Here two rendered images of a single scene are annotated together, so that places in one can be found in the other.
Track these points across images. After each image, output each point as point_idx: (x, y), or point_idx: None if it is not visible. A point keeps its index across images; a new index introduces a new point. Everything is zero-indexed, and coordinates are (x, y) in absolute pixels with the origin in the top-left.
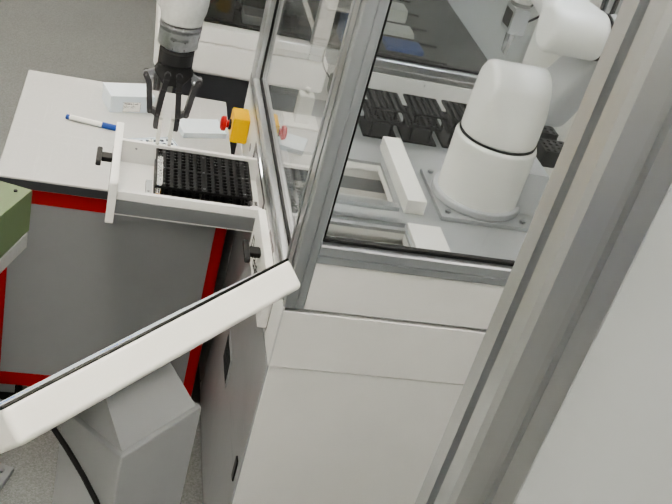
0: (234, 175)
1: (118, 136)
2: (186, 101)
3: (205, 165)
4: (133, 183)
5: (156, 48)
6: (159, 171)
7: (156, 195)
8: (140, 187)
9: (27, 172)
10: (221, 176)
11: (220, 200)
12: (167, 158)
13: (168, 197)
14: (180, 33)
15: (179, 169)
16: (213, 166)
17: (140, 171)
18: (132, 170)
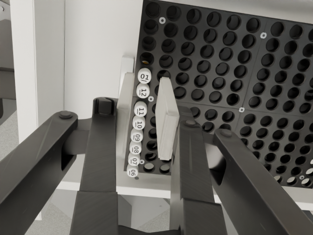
0: (312, 109)
1: (20, 17)
2: (234, 161)
3: (257, 74)
4: (97, 58)
5: None
6: (134, 141)
7: (125, 191)
8: (111, 72)
9: None
10: (279, 118)
11: (253, 151)
12: (166, 54)
13: (147, 195)
14: None
15: (187, 103)
16: (276, 73)
17: (114, 2)
18: (96, 0)
